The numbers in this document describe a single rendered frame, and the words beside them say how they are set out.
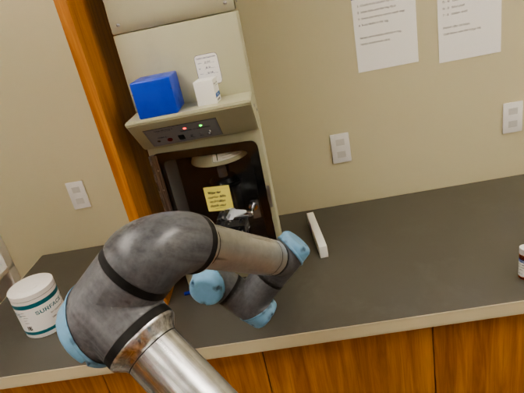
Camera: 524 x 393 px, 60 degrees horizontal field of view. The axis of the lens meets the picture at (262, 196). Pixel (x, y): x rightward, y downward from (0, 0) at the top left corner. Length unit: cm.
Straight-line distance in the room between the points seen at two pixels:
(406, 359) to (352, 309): 21
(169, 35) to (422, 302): 94
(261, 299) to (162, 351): 38
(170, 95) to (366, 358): 86
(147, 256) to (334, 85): 120
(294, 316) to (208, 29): 78
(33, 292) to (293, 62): 111
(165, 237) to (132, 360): 17
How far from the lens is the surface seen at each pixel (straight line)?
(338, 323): 123
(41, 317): 153
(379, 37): 170
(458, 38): 179
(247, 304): 100
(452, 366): 142
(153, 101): 117
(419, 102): 178
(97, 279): 67
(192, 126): 120
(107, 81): 131
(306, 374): 135
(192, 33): 124
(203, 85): 117
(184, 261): 66
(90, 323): 69
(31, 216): 207
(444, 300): 129
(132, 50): 128
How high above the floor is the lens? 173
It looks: 23 degrees down
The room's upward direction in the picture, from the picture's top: 12 degrees counter-clockwise
